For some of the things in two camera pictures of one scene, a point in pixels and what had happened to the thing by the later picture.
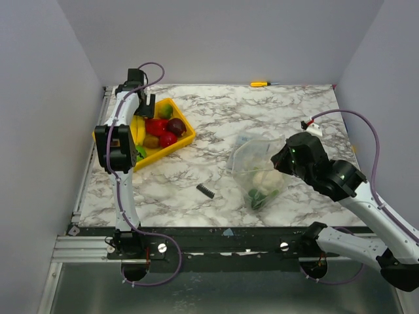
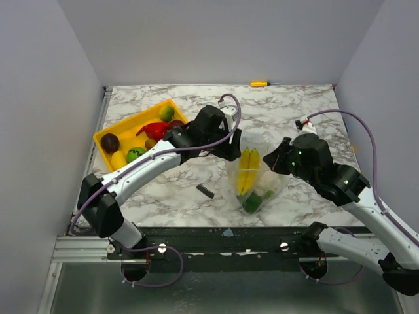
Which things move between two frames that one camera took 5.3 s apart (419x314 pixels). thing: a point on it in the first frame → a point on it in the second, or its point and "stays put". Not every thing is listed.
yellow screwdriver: (262, 84) stays put
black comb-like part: (201, 188) stays put
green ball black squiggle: (141, 152) stays put
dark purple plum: (177, 126) stays put
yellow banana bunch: (137, 127) → (249, 170)
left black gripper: (147, 110) → (234, 150)
